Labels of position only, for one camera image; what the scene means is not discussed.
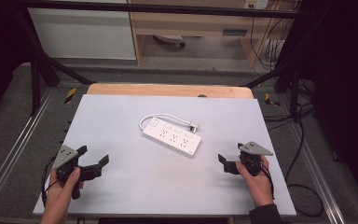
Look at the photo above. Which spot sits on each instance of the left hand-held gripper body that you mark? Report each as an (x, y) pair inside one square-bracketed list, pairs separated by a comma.
[(64, 158)]

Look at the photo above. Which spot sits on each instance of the person's right hand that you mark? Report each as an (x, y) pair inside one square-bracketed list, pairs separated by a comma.
[(258, 186)]

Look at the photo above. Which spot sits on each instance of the white chair base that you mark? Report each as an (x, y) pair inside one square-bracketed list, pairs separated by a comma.
[(169, 38)]

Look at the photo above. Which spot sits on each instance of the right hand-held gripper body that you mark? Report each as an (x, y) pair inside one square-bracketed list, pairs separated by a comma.
[(251, 160)]

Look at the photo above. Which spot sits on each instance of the wooden board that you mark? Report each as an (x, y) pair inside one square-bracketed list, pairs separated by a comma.
[(167, 90)]

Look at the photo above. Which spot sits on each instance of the white cabinet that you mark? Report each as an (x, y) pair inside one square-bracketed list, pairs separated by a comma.
[(80, 34)]

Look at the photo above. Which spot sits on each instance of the aluminium rail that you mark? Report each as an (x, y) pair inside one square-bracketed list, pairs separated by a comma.
[(320, 177), (15, 146)]

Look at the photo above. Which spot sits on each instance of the white power strip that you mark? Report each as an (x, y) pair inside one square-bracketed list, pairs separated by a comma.
[(172, 138)]

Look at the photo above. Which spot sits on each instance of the white plug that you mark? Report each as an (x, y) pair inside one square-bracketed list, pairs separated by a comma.
[(194, 126)]

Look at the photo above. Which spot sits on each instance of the person's left hand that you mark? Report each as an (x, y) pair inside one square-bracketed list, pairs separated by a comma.
[(60, 194)]

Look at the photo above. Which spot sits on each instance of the black metal frame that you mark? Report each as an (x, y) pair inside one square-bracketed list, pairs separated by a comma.
[(167, 8)]

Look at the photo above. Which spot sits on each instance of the white wall socket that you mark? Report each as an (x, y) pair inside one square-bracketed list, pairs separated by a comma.
[(256, 3)]

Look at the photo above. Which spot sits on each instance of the light wooden desk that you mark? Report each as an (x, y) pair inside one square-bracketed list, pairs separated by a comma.
[(183, 23)]

